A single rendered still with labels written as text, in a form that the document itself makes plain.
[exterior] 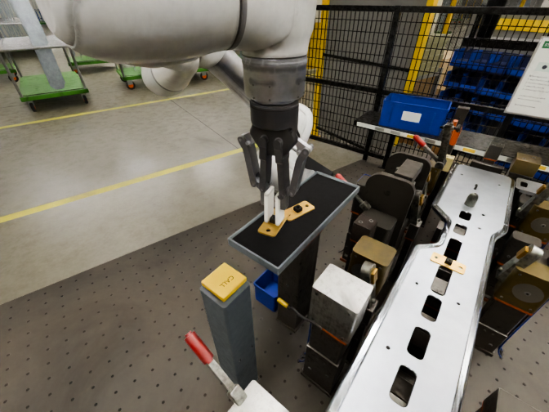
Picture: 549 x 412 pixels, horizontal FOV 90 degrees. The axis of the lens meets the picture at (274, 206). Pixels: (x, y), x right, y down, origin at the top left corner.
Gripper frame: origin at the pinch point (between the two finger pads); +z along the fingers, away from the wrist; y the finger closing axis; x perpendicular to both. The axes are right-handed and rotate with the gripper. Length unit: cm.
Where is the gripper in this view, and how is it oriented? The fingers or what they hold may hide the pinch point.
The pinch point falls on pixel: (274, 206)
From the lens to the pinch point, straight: 53.3
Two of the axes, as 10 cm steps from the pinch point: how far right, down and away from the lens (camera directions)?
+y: 9.1, 2.5, -3.3
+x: 4.2, -5.4, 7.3
